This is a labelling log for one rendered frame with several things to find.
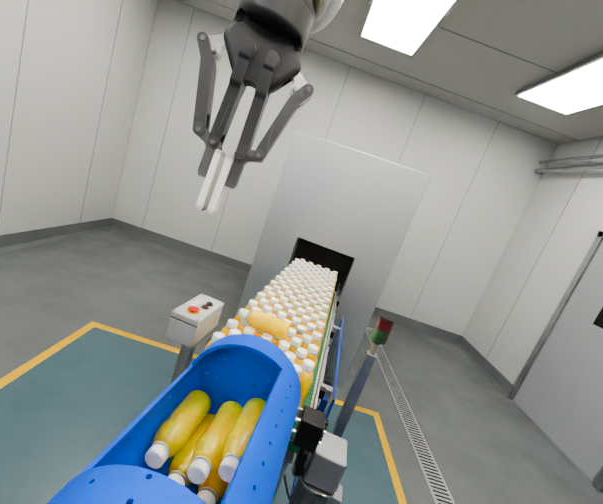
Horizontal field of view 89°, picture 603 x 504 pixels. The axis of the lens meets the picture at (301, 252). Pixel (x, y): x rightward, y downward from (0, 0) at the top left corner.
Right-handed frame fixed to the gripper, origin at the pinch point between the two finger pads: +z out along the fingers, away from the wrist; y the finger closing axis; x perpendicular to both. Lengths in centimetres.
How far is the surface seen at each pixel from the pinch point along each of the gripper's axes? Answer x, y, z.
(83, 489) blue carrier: 4.6, 1.5, 38.3
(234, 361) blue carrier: -36, -13, 42
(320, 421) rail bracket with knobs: -41, -43, 54
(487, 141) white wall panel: -413, -273, -188
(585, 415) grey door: -195, -360, 80
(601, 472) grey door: -162, -357, 112
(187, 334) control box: -60, 2, 52
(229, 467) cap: -11, -17, 47
